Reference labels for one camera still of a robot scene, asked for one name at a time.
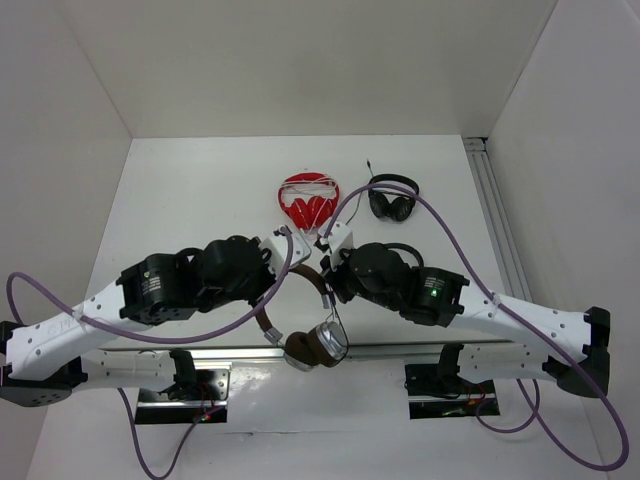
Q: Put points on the red headphones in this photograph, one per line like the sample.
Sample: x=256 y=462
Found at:
x=309 y=199

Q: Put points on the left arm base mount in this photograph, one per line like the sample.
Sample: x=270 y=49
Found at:
x=205 y=401

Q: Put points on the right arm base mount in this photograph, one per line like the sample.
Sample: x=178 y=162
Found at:
x=430 y=397

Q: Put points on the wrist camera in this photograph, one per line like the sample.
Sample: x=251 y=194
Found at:
x=332 y=238
x=285 y=249

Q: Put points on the black headphones near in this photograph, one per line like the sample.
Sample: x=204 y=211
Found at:
x=408 y=249

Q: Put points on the black headphones far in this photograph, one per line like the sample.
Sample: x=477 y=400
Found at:
x=395 y=206

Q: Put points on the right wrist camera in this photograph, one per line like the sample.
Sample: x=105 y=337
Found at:
x=332 y=238

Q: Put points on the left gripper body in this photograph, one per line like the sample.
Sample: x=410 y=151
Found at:
x=262 y=280

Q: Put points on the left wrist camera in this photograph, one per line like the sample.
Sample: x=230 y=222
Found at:
x=285 y=249

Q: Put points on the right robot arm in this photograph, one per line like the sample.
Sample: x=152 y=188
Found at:
x=568 y=348

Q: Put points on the aluminium side rail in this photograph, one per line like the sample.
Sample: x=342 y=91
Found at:
x=502 y=239

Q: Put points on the black headphones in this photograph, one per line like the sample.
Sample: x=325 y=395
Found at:
x=408 y=249
x=395 y=206

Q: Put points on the brown silver headphones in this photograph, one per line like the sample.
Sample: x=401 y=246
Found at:
x=324 y=345

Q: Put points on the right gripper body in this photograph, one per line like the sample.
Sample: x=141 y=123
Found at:
x=346 y=284

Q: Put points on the aluminium front rail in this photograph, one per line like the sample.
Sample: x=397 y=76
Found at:
x=407 y=353

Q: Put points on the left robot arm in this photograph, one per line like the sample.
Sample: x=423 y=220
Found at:
x=49 y=361

